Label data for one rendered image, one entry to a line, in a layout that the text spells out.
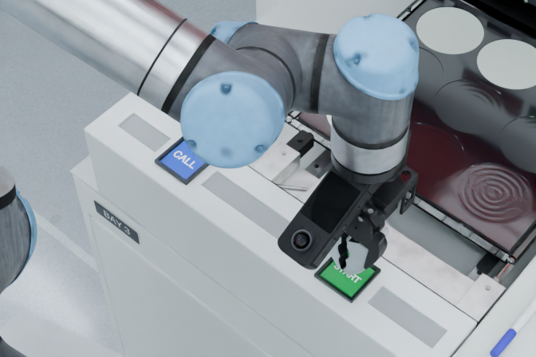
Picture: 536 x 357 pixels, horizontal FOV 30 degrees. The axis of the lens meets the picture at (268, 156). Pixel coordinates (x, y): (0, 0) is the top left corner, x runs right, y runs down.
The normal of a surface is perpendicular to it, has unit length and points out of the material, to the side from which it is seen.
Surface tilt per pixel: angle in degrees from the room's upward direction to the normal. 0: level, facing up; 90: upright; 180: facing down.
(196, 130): 60
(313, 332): 90
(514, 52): 0
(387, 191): 0
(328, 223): 28
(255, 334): 90
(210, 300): 90
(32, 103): 0
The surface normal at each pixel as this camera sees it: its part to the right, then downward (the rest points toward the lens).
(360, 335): -0.66, 0.59
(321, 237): -0.32, -0.28
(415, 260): -0.01, -0.62
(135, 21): 0.22, -0.26
